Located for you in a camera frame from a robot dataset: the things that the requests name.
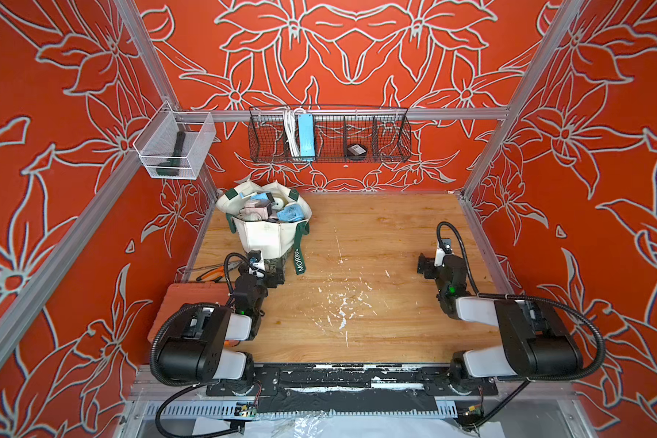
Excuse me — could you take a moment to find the white canvas tote bag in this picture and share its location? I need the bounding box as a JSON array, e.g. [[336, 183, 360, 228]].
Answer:
[[216, 180, 312, 275]]

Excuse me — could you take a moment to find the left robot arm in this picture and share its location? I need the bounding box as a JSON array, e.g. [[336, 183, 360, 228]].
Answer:
[[148, 253, 285, 392]]

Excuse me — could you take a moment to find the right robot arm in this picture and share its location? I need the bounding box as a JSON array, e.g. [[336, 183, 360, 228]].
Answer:
[[417, 221, 607, 394]]

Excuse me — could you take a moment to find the white round pencil sharpener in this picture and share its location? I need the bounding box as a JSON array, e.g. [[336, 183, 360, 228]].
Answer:
[[271, 198, 285, 211]]

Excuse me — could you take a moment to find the red plastic tool case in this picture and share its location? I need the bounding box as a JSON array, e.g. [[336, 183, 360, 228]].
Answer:
[[147, 282, 229, 343]]

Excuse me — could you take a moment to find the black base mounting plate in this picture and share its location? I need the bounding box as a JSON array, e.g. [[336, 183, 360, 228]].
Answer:
[[205, 363, 498, 397]]

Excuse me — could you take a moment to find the light blue box in basket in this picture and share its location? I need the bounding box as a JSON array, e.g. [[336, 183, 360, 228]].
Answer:
[[297, 113, 316, 162]]

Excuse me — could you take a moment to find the small black item in basket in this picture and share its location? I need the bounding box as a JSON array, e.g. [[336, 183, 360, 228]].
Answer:
[[346, 143, 368, 160]]

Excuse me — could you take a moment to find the dark green tool in bin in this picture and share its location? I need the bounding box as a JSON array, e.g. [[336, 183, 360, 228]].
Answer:
[[156, 131, 185, 176]]

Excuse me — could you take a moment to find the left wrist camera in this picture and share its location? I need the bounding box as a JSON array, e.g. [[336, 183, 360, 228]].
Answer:
[[247, 250, 266, 278]]

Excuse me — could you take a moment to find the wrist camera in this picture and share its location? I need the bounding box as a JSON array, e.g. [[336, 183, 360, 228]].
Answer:
[[247, 250, 266, 278], [434, 246, 453, 268]]

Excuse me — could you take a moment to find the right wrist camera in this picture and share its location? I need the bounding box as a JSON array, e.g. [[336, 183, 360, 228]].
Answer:
[[434, 246, 453, 268]]

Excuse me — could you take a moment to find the black wire wall basket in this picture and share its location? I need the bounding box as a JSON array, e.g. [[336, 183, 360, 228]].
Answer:
[[248, 105, 412, 164]]

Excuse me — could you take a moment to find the white cable in basket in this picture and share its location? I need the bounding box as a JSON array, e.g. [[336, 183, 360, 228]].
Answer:
[[283, 108, 300, 159]]

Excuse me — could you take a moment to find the clear plastic wall bin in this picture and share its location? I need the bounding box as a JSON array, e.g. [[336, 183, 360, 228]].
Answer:
[[133, 102, 216, 181]]

